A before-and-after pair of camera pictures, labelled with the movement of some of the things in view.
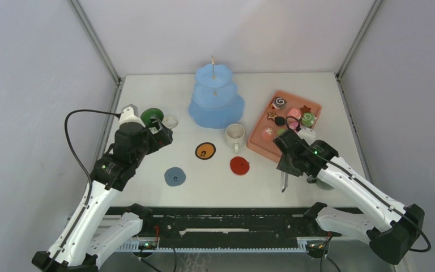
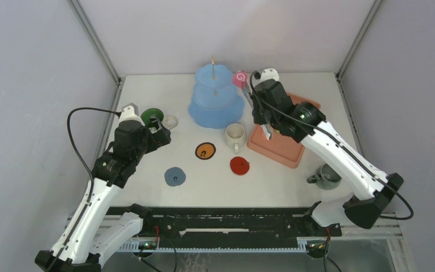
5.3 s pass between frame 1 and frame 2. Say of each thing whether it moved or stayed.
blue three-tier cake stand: stayed
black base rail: stayed
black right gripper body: moved
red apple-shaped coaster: stayed
